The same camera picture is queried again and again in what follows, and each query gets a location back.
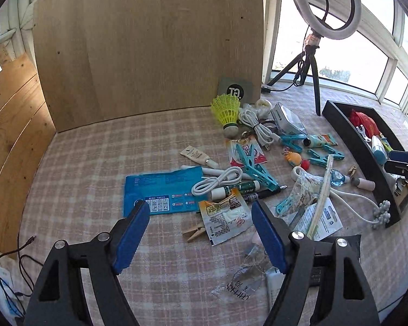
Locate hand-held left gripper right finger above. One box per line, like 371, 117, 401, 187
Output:
251, 200, 381, 326

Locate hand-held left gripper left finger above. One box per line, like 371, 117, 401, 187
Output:
23, 200, 151, 326

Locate white bottle with blue cap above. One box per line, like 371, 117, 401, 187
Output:
372, 135, 389, 166

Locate dark grey storage tray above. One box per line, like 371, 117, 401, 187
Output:
322, 100, 408, 229

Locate red pouch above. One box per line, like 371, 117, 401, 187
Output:
348, 108, 382, 137

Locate teal plastic clothespin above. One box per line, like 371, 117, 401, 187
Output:
235, 143, 281, 193
275, 195, 302, 217
279, 133, 309, 152
307, 145, 346, 168

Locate black pen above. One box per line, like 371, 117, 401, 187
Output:
240, 185, 288, 202

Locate pink bottle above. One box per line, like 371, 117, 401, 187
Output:
351, 177, 376, 191

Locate silver yellow red sachet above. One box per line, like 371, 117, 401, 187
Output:
197, 189, 256, 246

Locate white squeeze tube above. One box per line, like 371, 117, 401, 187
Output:
264, 266, 287, 314

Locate white massager with grey balls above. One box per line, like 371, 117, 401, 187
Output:
292, 166, 392, 230

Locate clear printed plastic bag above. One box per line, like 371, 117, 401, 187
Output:
208, 244, 271, 303

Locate blue printed flat packet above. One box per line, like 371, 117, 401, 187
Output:
123, 166, 205, 217

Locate green and white marker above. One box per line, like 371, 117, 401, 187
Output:
210, 181, 261, 201

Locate printed leaflet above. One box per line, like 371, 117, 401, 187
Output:
292, 196, 344, 242

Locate clear crinkled packet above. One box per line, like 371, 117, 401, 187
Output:
285, 169, 322, 208

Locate small blue bottle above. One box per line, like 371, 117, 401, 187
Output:
329, 170, 351, 187

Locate fruit print tube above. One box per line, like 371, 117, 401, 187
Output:
302, 132, 338, 149

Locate red creamer sachet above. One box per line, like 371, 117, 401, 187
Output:
225, 135, 269, 168

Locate small white tube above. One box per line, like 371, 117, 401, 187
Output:
180, 145, 220, 169

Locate black tripod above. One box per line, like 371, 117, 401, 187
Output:
266, 30, 322, 117

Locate white box with label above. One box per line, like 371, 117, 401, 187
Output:
270, 102, 309, 137

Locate white crumpled wad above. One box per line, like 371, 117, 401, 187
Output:
254, 98, 273, 117

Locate yellow shuttlecock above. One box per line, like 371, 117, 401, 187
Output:
210, 94, 242, 134

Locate white power strip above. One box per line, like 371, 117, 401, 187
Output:
0, 244, 25, 321

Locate grey logo card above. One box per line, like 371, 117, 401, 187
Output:
217, 76, 254, 106

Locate slatted wooden panel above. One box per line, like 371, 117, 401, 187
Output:
0, 52, 57, 256

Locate large light wooden board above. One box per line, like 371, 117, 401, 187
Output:
32, 0, 265, 134

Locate thin white cable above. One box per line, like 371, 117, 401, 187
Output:
191, 166, 243, 196

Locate orange toy keychain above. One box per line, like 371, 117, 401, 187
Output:
282, 147, 311, 171

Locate coiled thick white cable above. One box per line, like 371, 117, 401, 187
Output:
239, 106, 282, 151

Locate thin black cables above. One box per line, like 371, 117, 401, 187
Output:
0, 234, 45, 317

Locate white ring light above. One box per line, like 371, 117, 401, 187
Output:
289, 0, 362, 41

